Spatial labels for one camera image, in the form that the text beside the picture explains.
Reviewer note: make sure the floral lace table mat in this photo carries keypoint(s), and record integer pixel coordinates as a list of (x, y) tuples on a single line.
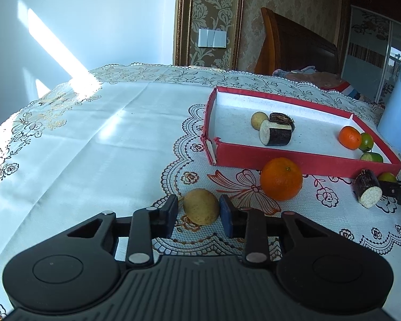
[(240, 184)]

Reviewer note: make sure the rumpled bedding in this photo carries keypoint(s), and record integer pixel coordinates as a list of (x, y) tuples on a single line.
[(317, 80)]

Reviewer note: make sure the wooden bed headboard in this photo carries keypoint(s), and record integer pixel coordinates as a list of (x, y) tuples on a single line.
[(300, 46)]

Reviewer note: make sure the light blue electric kettle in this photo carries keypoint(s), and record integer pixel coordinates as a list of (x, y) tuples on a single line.
[(399, 113)]

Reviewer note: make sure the cut green lime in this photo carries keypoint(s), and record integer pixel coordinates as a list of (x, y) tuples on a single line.
[(371, 157)]

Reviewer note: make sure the gold wall panel frame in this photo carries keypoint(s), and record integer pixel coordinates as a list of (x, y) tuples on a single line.
[(183, 23)]

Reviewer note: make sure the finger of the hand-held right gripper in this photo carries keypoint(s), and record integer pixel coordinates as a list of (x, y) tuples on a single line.
[(389, 189)]

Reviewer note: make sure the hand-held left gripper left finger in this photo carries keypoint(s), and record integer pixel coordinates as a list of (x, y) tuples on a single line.
[(168, 218)]

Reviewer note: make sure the small yellow potato in box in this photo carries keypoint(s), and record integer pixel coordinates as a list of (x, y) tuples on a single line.
[(257, 120)]

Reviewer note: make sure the red cardboard box tray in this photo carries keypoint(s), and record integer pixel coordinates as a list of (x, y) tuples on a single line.
[(247, 155)]

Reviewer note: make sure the large orange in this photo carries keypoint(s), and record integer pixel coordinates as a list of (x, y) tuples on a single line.
[(281, 179)]

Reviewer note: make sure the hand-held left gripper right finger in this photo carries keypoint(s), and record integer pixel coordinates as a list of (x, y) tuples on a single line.
[(228, 220)]

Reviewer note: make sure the patterned wardrobe sliding doors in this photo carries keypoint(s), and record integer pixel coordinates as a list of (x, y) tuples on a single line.
[(367, 60)]

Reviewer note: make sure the dark cut eggplant piece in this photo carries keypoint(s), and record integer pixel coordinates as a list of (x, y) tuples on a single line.
[(280, 136)]

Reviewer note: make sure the small orange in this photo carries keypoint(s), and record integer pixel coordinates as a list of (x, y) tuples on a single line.
[(350, 137)]

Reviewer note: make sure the white wall light switch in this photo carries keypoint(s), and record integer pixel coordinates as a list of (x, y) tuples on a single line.
[(213, 38)]

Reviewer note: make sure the green round fruit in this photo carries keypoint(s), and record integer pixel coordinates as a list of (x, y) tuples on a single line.
[(386, 177), (367, 142)]

